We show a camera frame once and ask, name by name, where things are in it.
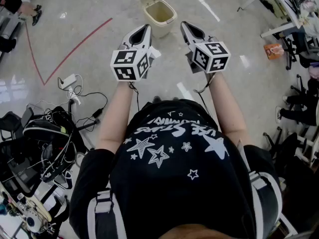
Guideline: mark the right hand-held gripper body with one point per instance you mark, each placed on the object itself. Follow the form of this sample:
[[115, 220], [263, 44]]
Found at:
[[211, 58]]

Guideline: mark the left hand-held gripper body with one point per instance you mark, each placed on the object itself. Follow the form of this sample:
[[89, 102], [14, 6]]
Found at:
[[124, 71]]

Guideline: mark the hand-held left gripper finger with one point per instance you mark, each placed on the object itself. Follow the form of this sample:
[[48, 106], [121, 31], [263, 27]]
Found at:
[[128, 39], [148, 40]]

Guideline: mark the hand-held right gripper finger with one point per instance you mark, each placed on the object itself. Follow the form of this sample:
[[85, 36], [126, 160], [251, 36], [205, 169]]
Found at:
[[200, 34], [185, 37]]

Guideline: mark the person's right forearm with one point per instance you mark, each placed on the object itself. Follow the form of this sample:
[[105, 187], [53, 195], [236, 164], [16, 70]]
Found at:
[[224, 108]]

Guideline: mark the person's left forearm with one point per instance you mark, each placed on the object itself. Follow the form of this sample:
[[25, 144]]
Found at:
[[117, 113]]

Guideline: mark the person's left black shoe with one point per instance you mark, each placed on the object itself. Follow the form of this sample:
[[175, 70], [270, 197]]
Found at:
[[157, 99]]

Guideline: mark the person's black shoe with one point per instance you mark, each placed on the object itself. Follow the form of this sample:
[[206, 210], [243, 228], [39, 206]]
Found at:
[[175, 99], [157, 99]]

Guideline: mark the person's right black shoe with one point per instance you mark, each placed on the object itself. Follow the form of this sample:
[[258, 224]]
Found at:
[[175, 99]]

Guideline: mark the white power strip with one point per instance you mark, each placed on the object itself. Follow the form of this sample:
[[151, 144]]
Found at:
[[68, 80]]

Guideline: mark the orange bag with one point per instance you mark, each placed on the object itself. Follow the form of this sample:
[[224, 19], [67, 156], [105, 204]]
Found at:
[[271, 52]]

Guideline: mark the black office chair star base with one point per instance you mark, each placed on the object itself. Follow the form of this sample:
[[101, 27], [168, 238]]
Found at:
[[89, 124]]

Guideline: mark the white desk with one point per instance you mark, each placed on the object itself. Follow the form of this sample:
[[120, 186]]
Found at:
[[279, 30]]

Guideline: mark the spare hand-held gripper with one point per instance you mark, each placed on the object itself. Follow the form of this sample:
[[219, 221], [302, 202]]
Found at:
[[49, 118]]

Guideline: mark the black office chair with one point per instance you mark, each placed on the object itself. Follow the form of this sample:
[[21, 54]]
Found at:
[[306, 53], [286, 143]]

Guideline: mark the black backpack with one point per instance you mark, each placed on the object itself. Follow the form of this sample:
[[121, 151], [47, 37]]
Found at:
[[45, 131]]

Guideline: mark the person's black star T-shirt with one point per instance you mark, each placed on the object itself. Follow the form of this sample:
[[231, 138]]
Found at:
[[174, 183]]

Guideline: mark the cluttered wooden table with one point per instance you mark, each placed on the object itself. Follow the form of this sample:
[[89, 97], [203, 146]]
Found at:
[[43, 208]]

